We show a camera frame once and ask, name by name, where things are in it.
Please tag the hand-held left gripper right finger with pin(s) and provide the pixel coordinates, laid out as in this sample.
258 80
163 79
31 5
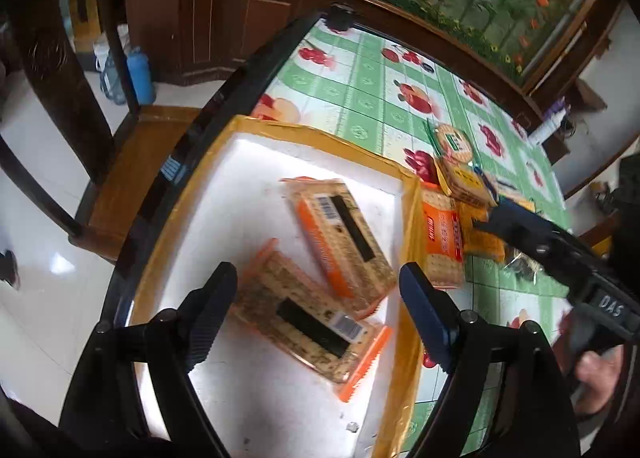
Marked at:
425 310

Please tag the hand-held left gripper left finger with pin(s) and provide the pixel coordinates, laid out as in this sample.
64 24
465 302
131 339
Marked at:
216 298

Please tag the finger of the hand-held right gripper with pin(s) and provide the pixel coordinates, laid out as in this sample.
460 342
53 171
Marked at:
515 220

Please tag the yellow snack packet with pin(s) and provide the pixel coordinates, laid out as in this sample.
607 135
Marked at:
482 244

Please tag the orange cracker packet black label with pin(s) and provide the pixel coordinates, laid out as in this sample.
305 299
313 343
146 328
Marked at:
350 258
280 323

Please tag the green round cracker packet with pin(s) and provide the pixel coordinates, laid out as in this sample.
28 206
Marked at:
452 142

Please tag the white foam box yellow tape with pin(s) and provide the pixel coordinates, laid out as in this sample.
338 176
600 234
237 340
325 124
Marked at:
240 177

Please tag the person's right hand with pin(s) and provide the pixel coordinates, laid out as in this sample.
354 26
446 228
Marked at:
597 380

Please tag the dark clear snack packet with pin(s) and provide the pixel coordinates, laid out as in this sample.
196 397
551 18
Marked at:
522 268

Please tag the square cracker packet yellow label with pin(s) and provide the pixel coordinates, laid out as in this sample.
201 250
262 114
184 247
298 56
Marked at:
465 184

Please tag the orange cracker packet red stripe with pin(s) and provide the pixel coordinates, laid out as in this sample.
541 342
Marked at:
442 243

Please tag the white plastic bottle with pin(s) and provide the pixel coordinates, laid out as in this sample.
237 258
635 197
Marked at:
542 130

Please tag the purple cans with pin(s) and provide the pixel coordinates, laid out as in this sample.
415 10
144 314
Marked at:
559 108

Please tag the cardboard box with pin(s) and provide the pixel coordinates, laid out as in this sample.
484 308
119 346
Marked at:
587 95

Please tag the dark wooden chair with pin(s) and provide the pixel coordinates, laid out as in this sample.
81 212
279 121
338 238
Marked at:
135 177

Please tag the dark round sticker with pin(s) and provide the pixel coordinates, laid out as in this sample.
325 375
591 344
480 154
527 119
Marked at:
427 68

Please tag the green fruit print tablecloth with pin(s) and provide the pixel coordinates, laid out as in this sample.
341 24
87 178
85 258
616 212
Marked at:
360 102

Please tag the blue water bottle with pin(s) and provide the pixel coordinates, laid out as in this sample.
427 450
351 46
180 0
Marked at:
141 77

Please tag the clear water jug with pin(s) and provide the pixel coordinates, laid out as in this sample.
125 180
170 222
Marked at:
114 82

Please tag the black table clamp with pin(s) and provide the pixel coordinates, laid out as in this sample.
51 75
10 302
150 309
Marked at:
340 17

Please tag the brown wooden cabinet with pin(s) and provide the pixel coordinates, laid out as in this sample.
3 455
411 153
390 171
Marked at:
210 22

